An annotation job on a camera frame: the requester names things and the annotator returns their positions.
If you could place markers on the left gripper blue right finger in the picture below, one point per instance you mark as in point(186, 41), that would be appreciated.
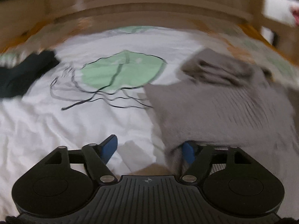
point(198, 158)

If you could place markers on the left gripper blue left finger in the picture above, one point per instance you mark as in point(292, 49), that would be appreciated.
point(96, 158)

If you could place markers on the white leaf-print bed sheet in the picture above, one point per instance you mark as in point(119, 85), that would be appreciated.
point(97, 90)

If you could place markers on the wooden side cabinet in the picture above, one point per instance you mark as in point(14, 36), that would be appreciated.
point(275, 15)

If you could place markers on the red patterned clothes pile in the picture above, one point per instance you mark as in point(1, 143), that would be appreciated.
point(295, 12)

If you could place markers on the wooden bed headboard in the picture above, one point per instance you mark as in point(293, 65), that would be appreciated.
point(19, 16)

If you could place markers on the black garment on bed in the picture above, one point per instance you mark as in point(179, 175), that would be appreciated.
point(17, 80)

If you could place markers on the grey knitted sweater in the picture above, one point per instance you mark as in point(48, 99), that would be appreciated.
point(227, 102)

